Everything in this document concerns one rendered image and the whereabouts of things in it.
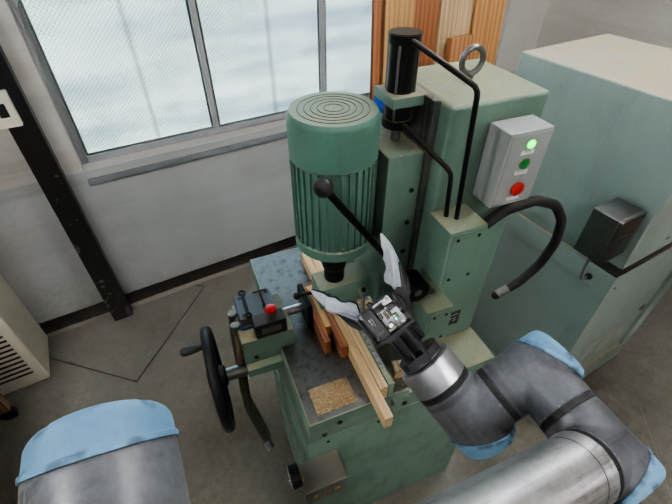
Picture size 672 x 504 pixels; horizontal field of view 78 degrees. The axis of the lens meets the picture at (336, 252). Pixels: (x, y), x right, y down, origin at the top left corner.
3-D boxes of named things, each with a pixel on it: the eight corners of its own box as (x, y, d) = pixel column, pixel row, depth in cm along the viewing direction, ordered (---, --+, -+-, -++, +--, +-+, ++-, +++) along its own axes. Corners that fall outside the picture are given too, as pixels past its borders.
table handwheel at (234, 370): (227, 460, 106) (214, 383, 130) (301, 431, 111) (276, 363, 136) (199, 376, 92) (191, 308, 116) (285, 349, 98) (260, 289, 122)
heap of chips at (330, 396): (307, 390, 99) (307, 385, 98) (346, 376, 102) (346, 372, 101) (317, 416, 94) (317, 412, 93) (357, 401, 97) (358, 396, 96)
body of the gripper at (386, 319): (391, 288, 61) (443, 352, 60) (392, 282, 70) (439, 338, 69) (351, 319, 62) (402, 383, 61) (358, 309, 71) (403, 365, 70)
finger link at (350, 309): (305, 292, 65) (361, 308, 64) (313, 287, 71) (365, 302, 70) (300, 311, 65) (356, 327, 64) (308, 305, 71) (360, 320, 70)
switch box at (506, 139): (471, 193, 87) (490, 121, 77) (509, 184, 90) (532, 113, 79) (489, 209, 83) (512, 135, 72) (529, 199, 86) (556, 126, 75)
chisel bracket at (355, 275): (312, 295, 111) (310, 273, 105) (359, 281, 115) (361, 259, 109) (321, 315, 105) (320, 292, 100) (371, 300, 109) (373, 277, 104)
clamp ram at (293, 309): (278, 312, 117) (275, 290, 111) (303, 304, 119) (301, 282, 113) (287, 336, 110) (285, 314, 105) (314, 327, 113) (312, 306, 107)
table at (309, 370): (223, 279, 136) (219, 266, 132) (310, 256, 144) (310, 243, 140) (270, 456, 93) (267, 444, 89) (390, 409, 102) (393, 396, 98)
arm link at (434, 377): (459, 356, 69) (414, 389, 71) (441, 333, 70) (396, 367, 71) (468, 373, 60) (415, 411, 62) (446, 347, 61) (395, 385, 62)
